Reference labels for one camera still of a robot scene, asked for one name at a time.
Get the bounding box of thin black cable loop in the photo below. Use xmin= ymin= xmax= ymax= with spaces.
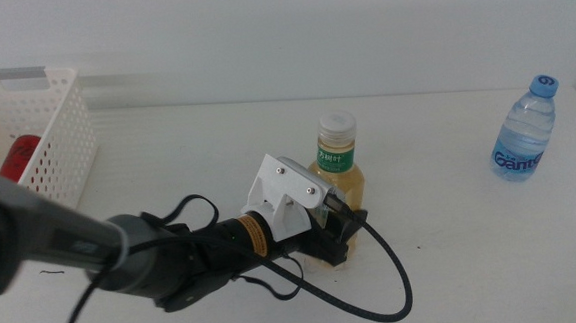
xmin=139 ymin=192 xmax=222 ymax=238
xmin=232 ymin=253 xmax=306 ymax=305

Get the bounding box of red cola can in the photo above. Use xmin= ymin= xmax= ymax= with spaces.
xmin=0 ymin=132 xmax=46 ymax=183

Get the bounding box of yellow tea bottle white cap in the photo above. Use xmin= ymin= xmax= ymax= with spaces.
xmin=303 ymin=108 xmax=372 ymax=272

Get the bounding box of white perforated plastic basket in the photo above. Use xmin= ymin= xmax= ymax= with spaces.
xmin=0 ymin=63 xmax=103 ymax=215

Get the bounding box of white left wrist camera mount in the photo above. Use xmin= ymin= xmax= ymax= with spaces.
xmin=237 ymin=149 xmax=338 ymax=245

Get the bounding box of clear water bottle blue cap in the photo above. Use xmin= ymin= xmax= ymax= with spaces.
xmin=485 ymin=73 xmax=566 ymax=184

